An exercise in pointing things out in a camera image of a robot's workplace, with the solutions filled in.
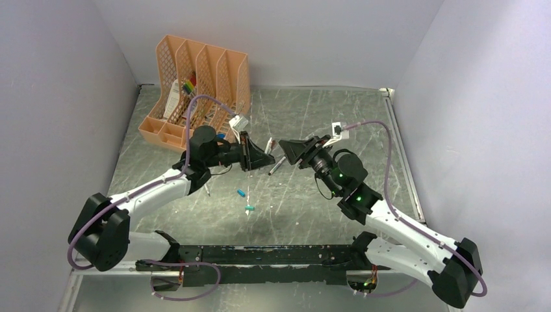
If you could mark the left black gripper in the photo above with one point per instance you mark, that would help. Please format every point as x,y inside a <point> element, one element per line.
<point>251,157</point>

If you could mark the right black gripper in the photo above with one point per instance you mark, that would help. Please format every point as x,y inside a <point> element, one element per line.
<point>295,150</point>

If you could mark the white marker pen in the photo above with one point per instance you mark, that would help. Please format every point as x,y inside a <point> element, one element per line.
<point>277,165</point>
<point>269,145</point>

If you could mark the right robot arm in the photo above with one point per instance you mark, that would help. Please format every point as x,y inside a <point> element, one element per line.
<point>450,267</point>

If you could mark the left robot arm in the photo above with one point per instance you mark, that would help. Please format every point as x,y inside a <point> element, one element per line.
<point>103,233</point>

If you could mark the thin white pen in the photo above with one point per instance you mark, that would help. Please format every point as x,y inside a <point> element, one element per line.
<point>207,189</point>

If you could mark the orange plastic file organizer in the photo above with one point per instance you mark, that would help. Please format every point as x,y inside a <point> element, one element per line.
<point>222,90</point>

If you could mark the coloured markers in organizer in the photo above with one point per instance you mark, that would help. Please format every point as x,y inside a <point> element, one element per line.
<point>189,85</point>

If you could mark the white paper booklet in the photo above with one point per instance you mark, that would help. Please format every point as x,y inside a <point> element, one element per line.
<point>172,100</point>

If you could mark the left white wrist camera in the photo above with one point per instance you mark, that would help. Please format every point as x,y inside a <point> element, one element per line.
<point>238,123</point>

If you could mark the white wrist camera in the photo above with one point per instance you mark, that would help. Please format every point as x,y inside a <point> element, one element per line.
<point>339,132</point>
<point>238,123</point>

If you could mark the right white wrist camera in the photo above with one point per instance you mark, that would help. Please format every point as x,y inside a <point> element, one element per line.
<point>339,132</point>

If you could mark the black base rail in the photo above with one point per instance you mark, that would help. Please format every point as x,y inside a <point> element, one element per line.
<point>209,275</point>

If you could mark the aluminium frame rail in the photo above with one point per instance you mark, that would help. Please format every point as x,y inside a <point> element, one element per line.
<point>333,257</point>

